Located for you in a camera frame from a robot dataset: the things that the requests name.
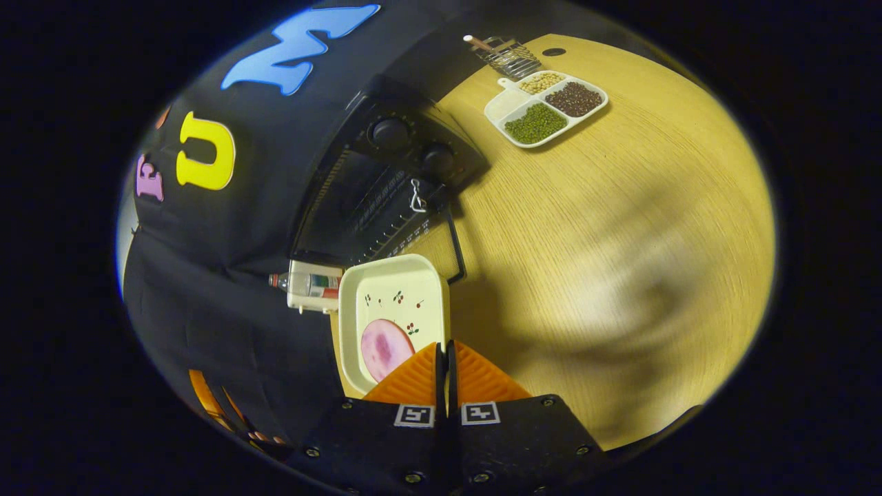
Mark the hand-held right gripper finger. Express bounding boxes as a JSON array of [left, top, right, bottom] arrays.
[[448, 340, 615, 496], [285, 341, 450, 496]]

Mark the pink ham slice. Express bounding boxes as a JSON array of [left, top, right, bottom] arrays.
[[360, 318, 417, 384]]

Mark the cream square plate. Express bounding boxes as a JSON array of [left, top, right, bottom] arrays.
[[337, 253, 453, 401]]

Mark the black electric oven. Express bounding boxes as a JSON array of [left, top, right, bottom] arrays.
[[288, 74, 491, 285]]

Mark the black backdrop cloth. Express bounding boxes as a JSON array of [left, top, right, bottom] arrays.
[[121, 0, 497, 448]]

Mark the clear plastic water bottle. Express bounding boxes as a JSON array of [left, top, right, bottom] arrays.
[[268, 272, 342, 299]]

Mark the white toaster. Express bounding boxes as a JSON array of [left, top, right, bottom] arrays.
[[286, 259, 343, 315]]

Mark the white divided dish of beans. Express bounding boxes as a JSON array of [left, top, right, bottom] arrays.
[[483, 70, 610, 149]]

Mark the wire mesh basket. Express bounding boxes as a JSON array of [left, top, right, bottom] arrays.
[[475, 35, 542, 79]]

